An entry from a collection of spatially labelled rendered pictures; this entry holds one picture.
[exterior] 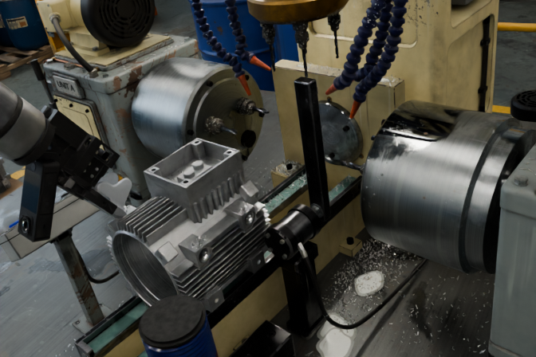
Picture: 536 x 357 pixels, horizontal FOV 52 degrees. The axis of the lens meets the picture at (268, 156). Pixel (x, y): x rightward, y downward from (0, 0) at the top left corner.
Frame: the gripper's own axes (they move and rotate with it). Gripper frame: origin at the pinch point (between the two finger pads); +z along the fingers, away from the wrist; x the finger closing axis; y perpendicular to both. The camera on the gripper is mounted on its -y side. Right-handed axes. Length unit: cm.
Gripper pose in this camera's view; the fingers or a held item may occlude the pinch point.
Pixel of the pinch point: (117, 216)
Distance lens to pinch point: 90.1
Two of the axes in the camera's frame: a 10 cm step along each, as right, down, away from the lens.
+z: 4.6, 5.1, 7.3
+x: -7.5, -2.3, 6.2
